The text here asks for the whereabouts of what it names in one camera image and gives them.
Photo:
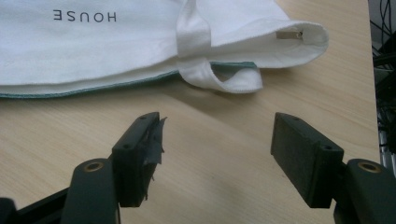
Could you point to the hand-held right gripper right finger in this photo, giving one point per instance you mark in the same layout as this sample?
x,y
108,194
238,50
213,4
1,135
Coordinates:
x,y
308,161

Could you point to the metal stand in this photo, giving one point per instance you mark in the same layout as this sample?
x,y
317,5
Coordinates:
x,y
387,155

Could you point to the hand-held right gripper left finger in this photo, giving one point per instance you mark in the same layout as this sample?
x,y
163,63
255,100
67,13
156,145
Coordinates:
x,y
130,161

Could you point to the white cloth tote bag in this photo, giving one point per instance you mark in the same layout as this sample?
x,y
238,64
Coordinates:
x,y
124,46

